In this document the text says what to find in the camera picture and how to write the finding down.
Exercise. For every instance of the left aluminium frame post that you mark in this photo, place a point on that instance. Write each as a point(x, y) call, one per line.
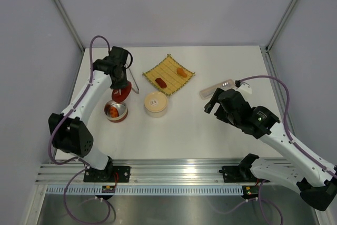
point(69, 24)

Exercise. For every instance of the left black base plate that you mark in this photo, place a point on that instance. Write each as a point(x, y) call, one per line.
point(117, 173)

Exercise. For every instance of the white slotted cable duct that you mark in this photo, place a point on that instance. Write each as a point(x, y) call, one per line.
point(143, 190)

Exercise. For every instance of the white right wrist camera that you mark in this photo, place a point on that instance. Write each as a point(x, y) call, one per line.
point(243, 87)

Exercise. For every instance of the aluminium frame post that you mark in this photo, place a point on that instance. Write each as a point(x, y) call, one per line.
point(69, 24)
point(281, 24)

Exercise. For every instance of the orange spotted food piece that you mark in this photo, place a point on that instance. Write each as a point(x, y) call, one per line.
point(113, 112)

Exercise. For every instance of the woven bamboo tray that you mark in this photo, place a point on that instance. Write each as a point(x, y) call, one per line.
point(166, 70)

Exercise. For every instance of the right aluminium frame post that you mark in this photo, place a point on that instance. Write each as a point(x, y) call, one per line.
point(281, 24)

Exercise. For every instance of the orange fried chicken piece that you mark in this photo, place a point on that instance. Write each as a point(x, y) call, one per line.
point(180, 71)

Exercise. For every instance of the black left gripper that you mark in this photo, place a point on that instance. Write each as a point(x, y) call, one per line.
point(122, 84)

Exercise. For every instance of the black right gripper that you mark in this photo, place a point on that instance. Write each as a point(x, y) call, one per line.
point(210, 105)

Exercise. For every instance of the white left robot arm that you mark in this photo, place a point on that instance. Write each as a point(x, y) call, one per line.
point(69, 132)

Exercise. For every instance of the red round lid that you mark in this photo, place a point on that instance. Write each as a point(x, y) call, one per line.
point(120, 95)

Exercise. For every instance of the metal serving tongs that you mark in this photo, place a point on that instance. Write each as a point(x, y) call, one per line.
point(131, 78)

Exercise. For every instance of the red-based steel lunch container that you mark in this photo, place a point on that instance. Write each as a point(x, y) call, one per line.
point(122, 109)

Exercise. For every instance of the dark red meat slice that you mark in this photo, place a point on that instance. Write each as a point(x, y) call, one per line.
point(161, 83)

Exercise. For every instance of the beige steel lunch container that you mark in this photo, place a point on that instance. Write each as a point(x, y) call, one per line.
point(157, 111)

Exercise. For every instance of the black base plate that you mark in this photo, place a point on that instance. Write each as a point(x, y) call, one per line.
point(117, 173)
point(239, 174)

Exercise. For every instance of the cream round lid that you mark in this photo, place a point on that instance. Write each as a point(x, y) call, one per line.
point(156, 98)

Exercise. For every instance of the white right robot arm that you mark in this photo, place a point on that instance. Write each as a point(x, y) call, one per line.
point(312, 177)

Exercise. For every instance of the aluminium mounting rail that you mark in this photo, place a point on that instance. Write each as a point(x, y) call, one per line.
point(148, 172)

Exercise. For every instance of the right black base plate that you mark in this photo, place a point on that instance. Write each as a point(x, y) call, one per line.
point(239, 174)

